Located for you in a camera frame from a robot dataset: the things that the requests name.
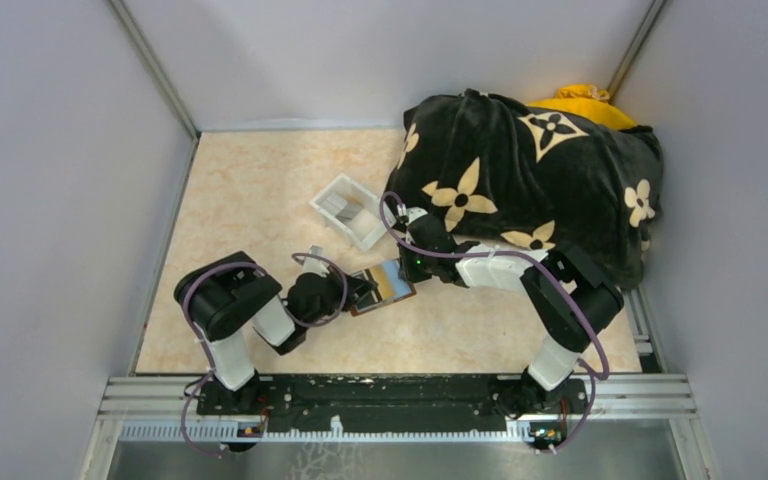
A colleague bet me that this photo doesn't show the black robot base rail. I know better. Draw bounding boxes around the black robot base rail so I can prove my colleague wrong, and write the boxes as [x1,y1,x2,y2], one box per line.
[195,373,588,434]

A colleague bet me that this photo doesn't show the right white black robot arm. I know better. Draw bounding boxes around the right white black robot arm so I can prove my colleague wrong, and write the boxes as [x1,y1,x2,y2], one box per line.
[398,208,624,412]

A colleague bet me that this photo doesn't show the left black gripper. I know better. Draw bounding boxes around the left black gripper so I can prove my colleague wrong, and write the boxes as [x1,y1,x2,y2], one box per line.
[304,263,378,329]

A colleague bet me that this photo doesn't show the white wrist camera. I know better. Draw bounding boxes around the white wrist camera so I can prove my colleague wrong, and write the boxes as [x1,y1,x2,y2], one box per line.
[301,245,330,278]
[397,204,428,227]

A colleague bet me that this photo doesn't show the yellow cloth bundle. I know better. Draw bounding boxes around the yellow cloth bundle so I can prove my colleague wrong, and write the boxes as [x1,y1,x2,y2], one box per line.
[527,84,638,130]

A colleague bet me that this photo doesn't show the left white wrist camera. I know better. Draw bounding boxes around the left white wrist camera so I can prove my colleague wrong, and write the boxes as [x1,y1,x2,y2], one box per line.
[301,245,330,278]

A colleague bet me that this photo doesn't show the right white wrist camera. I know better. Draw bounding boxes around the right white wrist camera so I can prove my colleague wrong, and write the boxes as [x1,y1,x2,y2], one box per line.
[397,204,428,227]

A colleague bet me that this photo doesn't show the brown leather card holder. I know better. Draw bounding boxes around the brown leather card holder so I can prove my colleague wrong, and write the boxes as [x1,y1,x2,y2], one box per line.
[349,259,417,317]

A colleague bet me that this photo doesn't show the black floral plush blanket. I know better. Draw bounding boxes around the black floral plush blanket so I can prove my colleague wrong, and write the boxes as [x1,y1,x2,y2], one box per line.
[386,89,664,289]

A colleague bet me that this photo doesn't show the white translucent plastic card box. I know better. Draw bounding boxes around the white translucent plastic card box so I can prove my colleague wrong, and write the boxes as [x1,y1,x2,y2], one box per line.
[309,173,396,252]

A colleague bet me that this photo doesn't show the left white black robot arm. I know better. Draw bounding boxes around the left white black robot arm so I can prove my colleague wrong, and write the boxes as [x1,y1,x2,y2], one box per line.
[174,246,377,414]

